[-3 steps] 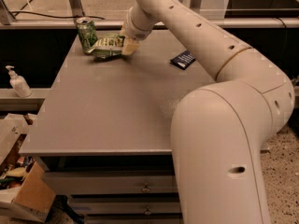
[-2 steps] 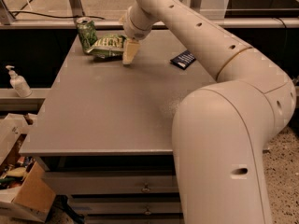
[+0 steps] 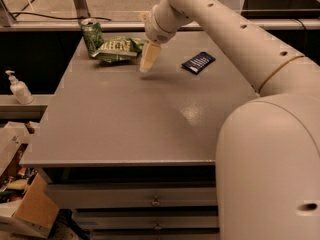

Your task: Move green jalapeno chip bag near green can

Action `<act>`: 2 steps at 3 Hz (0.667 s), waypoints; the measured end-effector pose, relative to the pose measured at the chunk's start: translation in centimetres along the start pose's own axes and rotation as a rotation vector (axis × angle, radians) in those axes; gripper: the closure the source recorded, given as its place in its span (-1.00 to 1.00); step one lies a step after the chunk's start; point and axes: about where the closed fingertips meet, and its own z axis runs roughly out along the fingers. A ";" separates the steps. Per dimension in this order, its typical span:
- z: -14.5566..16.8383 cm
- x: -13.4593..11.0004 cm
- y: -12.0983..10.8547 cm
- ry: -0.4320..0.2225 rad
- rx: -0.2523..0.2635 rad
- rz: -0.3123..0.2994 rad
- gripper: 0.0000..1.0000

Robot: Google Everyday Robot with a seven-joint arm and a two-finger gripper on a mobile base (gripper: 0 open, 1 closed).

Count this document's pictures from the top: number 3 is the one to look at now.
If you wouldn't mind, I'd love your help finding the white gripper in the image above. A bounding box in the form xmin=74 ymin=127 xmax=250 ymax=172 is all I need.
xmin=139 ymin=4 xmax=179 ymax=73

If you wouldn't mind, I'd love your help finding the green jalapeno chip bag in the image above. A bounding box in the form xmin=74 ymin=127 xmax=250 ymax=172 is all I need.
xmin=92 ymin=36 xmax=148 ymax=63

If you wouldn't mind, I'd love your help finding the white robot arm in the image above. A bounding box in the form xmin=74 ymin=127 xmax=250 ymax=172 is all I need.
xmin=140 ymin=0 xmax=320 ymax=240

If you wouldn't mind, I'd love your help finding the green soda can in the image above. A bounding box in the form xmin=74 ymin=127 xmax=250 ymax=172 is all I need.
xmin=80 ymin=18 xmax=104 ymax=57

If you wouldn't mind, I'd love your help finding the dark blue snack packet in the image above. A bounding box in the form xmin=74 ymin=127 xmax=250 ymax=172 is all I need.
xmin=182 ymin=52 xmax=216 ymax=75

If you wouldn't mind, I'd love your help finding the grey drawer cabinet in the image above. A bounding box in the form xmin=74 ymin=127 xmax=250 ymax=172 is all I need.
xmin=23 ymin=31 xmax=255 ymax=240

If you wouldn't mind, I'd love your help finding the white pump dispenser bottle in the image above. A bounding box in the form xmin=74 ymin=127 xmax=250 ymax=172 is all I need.
xmin=5 ymin=70 xmax=33 ymax=104

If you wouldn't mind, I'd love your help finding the top drawer knob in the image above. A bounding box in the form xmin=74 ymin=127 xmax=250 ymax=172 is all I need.
xmin=151 ymin=196 xmax=161 ymax=207

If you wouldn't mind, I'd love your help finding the drawer knob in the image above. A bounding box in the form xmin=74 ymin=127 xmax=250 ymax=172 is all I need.
xmin=154 ymin=222 xmax=162 ymax=231
xmin=151 ymin=196 xmax=161 ymax=207

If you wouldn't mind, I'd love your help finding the cardboard box with items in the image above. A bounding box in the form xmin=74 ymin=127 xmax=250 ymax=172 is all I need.
xmin=0 ymin=122 xmax=59 ymax=239

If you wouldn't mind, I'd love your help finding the black cable on ledge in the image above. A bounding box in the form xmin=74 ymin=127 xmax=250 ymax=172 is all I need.
xmin=9 ymin=11 xmax=113 ymax=22

